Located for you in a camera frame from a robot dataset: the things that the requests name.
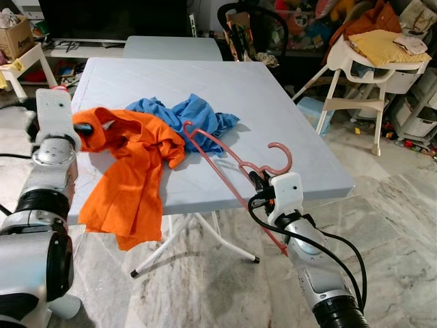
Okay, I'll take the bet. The black television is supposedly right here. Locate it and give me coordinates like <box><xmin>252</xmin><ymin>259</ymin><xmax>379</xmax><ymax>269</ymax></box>
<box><xmin>38</xmin><ymin>0</ymin><xmax>193</xmax><ymax>42</ymax></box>

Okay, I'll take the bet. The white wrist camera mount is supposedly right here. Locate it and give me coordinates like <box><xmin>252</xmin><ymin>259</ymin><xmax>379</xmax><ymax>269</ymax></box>
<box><xmin>263</xmin><ymin>172</ymin><xmax>304</xmax><ymax>227</ymax></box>
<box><xmin>34</xmin><ymin>87</ymin><xmax>74</xmax><ymax>141</ymax></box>

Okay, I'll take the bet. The pale grey folding table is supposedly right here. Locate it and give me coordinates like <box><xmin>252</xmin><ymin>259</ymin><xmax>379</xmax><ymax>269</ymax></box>
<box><xmin>67</xmin><ymin>57</ymin><xmax>356</xmax><ymax>278</ymax></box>

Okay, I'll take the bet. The rust orange jacket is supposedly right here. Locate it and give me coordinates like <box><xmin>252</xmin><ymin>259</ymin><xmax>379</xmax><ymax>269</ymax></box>
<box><xmin>328</xmin><ymin>0</ymin><xmax>404</xmax><ymax>49</ymax></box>

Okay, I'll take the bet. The grey storage trolley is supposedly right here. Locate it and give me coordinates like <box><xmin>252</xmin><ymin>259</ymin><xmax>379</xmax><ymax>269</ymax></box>
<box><xmin>389</xmin><ymin>48</ymin><xmax>437</xmax><ymax>141</ymax></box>

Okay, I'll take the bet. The khaki cloth bag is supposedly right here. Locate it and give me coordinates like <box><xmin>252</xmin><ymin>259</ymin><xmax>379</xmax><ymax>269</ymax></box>
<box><xmin>399</xmin><ymin>0</ymin><xmax>437</xmax><ymax>36</ymax></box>

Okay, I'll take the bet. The black round frame stand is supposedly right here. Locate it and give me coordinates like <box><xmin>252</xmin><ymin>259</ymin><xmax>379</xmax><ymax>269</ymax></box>
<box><xmin>217</xmin><ymin>3</ymin><xmax>292</xmax><ymax>76</ymax></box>

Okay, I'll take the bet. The brown cardboard box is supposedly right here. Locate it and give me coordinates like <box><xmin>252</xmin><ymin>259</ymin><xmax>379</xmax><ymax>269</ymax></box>
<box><xmin>0</xmin><ymin>14</ymin><xmax>37</xmax><ymax>62</ymax></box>

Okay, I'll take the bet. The light blue plastic box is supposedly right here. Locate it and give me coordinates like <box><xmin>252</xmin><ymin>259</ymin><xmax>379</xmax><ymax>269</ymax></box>
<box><xmin>295</xmin><ymin>96</ymin><xmax>336</xmax><ymax>135</ymax></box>

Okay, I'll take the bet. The small white side table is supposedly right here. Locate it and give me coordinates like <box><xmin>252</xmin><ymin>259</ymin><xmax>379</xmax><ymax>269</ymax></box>
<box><xmin>0</xmin><ymin>42</ymin><xmax>59</xmax><ymax>100</ymax></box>

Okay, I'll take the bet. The orange shirt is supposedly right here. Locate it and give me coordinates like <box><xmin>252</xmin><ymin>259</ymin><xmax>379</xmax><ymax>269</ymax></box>
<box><xmin>72</xmin><ymin>107</ymin><xmax>186</xmax><ymax>251</ymax></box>

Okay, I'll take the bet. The small pale pink cloth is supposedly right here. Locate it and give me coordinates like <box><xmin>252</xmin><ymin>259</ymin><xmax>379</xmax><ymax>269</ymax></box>
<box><xmin>393</xmin><ymin>36</ymin><xmax>428</xmax><ymax>56</ymax></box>

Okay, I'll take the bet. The pink plastic hanger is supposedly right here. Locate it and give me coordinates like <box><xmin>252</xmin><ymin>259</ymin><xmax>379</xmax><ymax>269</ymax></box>
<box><xmin>182</xmin><ymin>121</ymin><xmax>295</xmax><ymax>257</ymax></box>

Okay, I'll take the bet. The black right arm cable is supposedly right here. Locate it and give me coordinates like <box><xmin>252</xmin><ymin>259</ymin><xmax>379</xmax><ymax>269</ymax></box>
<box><xmin>247</xmin><ymin>193</ymin><xmax>369</xmax><ymax>312</ymax></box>

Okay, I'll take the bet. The yellow cloth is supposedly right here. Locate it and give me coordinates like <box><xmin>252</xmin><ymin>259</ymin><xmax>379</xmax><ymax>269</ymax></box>
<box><xmin>348</xmin><ymin>29</ymin><xmax>428</xmax><ymax>68</ymax></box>

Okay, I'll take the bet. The cream baby high chair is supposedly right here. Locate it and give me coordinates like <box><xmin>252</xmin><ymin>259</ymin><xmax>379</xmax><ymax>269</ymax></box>
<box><xmin>294</xmin><ymin>31</ymin><xmax>435</xmax><ymax>156</ymax></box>

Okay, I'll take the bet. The blue cloth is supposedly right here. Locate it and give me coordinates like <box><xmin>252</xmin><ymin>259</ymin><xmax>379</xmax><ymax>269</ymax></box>
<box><xmin>125</xmin><ymin>94</ymin><xmax>241</xmax><ymax>155</ymax></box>

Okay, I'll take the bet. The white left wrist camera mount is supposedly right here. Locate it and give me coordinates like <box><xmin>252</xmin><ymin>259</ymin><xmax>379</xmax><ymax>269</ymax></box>
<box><xmin>34</xmin><ymin>87</ymin><xmax>74</xmax><ymax>141</ymax></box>

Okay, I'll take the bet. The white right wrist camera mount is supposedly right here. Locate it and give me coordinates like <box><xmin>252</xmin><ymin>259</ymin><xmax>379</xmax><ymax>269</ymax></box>
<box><xmin>263</xmin><ymin>172</ymin><xmax>304</xmax><ymax>227</ymax></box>

